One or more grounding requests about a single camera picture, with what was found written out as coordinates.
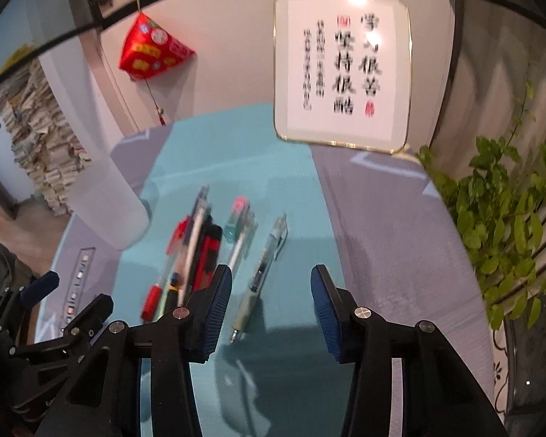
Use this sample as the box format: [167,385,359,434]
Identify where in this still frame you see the framed calligraphy sign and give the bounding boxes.
[273,0,412,153]

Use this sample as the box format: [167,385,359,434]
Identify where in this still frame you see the red utility knife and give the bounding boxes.
[193,223,223,291]

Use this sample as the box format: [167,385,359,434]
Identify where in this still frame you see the frosted translucent pen cup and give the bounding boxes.
[69,144,153,251]

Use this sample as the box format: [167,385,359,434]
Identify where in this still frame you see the clear gel pen grey grip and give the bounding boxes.
[229,213,289,344]

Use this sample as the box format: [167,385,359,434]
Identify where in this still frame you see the white pen grey grip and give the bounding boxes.
[227,209,257,276]

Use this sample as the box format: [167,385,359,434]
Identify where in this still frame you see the slim white pen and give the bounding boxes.
[177,201,211,307]

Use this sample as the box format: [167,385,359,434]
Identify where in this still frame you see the red hanging zongzi ornament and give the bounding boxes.
[118,11,197,126]

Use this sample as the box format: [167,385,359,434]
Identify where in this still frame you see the teal pink eraser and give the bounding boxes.
[223,196,249,243]

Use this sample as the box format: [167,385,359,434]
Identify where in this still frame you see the blue translucent pen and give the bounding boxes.
[175,185,209,287]

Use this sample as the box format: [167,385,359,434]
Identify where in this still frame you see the red retractable pen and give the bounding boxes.
[140,216,190,323]

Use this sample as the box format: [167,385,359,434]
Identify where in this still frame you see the green potted plant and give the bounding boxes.
[416,82,546,330]

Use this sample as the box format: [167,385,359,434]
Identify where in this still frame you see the stack of books and papers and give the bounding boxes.
[0,57,91,216]

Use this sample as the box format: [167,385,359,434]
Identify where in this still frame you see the teal grey table cloth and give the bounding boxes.
[36,104,494,436]

